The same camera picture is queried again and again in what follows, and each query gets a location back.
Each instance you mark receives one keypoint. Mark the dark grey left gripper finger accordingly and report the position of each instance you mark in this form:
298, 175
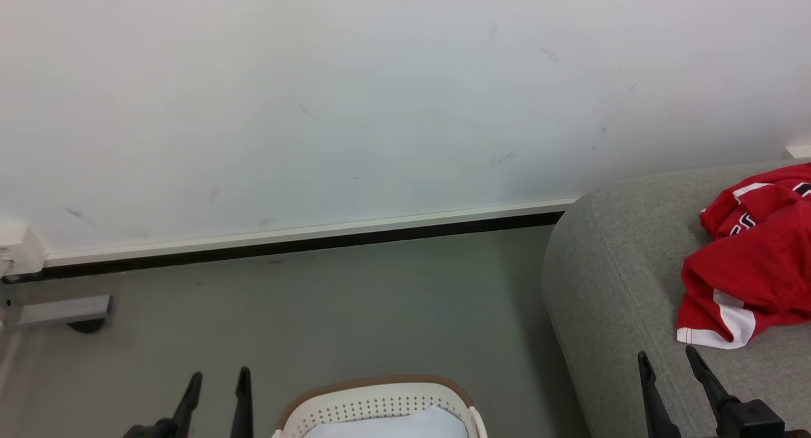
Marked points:
187, 403
242, 403

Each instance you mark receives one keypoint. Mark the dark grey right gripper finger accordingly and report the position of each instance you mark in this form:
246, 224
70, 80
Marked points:
654, 400
708, 378

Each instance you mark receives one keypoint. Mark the red and white jersey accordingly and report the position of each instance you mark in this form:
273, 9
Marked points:
754, 260

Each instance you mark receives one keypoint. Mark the grey fabric sofa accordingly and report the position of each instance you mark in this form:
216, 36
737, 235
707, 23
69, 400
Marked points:
621, 286

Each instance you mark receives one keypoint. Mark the black round foot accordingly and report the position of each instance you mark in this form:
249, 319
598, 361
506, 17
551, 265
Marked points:
86, 326

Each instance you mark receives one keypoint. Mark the cream laundry basket brown rim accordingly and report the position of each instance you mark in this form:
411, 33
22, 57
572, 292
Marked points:
374, 400

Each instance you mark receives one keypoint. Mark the white garment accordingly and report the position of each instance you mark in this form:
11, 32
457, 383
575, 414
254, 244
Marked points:
393, 425

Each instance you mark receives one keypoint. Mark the white and black baseboard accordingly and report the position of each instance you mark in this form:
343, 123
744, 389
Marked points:
304, 238

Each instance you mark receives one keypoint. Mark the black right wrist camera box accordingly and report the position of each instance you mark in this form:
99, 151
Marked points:
753, 419

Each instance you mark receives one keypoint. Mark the grey metal frame bar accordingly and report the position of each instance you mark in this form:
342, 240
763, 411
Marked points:
60, 310

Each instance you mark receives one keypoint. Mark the white wall junction box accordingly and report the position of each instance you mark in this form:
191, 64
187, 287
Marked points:
19, 251

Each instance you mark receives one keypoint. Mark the white wall trim piece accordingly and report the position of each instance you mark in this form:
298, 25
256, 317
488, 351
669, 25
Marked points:
799, 151

